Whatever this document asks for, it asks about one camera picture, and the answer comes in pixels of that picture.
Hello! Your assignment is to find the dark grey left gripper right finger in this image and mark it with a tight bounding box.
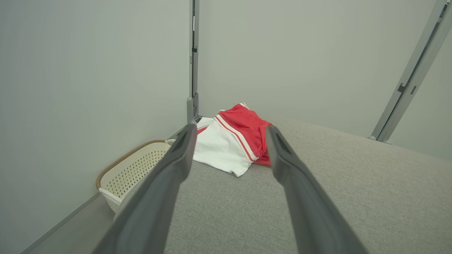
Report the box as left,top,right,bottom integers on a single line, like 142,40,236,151
265,125,368,254

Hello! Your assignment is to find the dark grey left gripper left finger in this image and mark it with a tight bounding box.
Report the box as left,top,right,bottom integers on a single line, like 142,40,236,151
92,123,198,254

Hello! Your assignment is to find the red and white basketball jersey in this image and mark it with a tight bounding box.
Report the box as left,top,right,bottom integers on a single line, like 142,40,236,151
192,102,273,177

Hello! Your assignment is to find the cream perforated laundry basket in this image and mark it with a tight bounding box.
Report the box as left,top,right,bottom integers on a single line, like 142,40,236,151
96,139,176,214

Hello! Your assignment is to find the grey corner partition post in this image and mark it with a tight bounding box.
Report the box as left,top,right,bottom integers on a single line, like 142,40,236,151
186,0,201,124

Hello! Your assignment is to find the grey double partition post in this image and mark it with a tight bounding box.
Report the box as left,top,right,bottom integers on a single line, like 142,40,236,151
369,0,452,144

